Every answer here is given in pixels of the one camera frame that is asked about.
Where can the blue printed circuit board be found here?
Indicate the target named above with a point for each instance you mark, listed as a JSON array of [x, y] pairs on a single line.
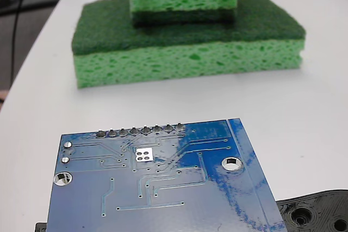
[[168, 202]]

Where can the large green scrub sponge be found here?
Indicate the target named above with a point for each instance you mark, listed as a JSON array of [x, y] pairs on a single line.
[[187, 58]]

